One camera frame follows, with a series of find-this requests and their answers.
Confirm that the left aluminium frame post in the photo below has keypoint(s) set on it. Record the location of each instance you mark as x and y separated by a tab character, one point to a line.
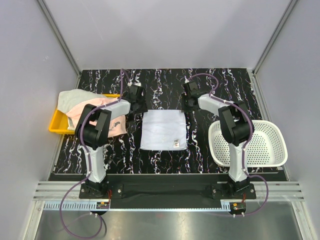
58	35

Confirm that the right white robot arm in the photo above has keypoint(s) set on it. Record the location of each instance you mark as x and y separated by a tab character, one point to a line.
236	127

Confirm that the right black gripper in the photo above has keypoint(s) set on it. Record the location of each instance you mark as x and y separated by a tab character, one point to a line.
184	109

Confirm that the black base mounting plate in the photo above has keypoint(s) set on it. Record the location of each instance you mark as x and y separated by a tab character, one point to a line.
168	191

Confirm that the yellow plastic tray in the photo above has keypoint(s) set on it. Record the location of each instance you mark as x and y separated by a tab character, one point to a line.
61	124

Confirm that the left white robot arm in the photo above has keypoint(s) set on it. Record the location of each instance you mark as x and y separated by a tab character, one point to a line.
93	128

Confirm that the slotted cable duct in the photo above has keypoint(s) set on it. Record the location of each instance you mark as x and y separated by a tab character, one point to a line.
77	206

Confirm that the light blue towel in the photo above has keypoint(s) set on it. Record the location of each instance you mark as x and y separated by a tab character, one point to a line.
163	130

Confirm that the pink towel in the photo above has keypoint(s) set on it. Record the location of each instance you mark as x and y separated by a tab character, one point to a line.
117	126

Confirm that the cream white towel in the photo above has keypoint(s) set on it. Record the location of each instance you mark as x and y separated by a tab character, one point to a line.
69	99

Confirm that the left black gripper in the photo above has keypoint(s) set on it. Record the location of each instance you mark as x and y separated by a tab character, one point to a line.
143	109

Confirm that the white perforated plastic basket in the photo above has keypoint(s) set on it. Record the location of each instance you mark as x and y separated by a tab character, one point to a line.
267	147

